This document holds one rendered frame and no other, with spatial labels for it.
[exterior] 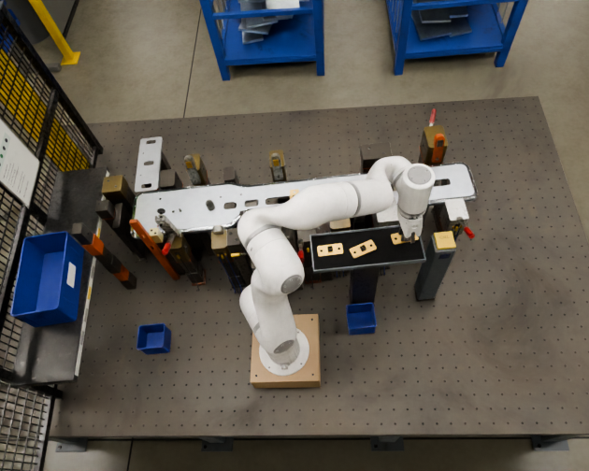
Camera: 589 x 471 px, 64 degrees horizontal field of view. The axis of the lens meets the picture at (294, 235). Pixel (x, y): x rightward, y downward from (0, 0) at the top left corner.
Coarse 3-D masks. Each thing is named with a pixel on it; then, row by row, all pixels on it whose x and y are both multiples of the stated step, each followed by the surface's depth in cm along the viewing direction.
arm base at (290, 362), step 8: (296, 328) 180; (296, 336) 179; (304, 336) 178; (296, 344) 168; (304, 344) 177; (264, 352) 177; (288, 352) 162; (296, 352) 171; (304, 352) 175; (264, 360) 176; (272, 360) 172; (280, 360) 167; (288, 360) 169; (296, 360) 174; (304, 360) 174; (272, 368) 174; (280, 368) 174; (288, 368) 173; (296, 368) 173
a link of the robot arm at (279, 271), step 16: (256, 240) 111; (272, 240) 110; (256, 256) 110; (272, 256) 108; (288, 256) 108; (256, 272) 123; (272, 272) 107; (288, 272) 107; (256, 288) 120; (272, 288) 109; (288, 288) 108; (256, 304) 130; (272, 304) 127; (288, 304) 135; (272, 320) 133; (288, 320) 136; (256, 336) 142; (272, 336) 136; (288, 336) 138; (272, 352) 141
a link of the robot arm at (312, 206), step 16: (304, 192) 105; (320, 192) 105; (336, 192) 107; (352, 192) 110; (256, 208) 114; (272, 208) 110; (288, 208) 106; (304, 208) 104; (320, 208) 104; (336, 208) 106; (352, 208) 110; (240, 224) 115; (256, 224) 112; (272, 224) 113; (288, 224) 106; (304, 224) 106; (320, 224) 107; (240, 240) 116
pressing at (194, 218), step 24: (432, 168) 189; (456, 168) 188; (144, 192) 197; (168, 192) 195; (192, 192) 194; (216, 192) 193; (240, 192) 192; (264, 192) 191; (288, 192) 190; (432, 192) 183; (456, 192) 182; (144, 216) 190; (168, 216) 189; (192, 216) 188; (216, 216) 187
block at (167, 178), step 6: (162, 174) 202; (168, 174) 202; (174, 174) 202; (162, 180) 201; (168, 180) 200; (174, 180) 200; (180, 180) 210; (162, 186) 199; (168, 186) 199; (174, 186) 200; (180, 186) 209
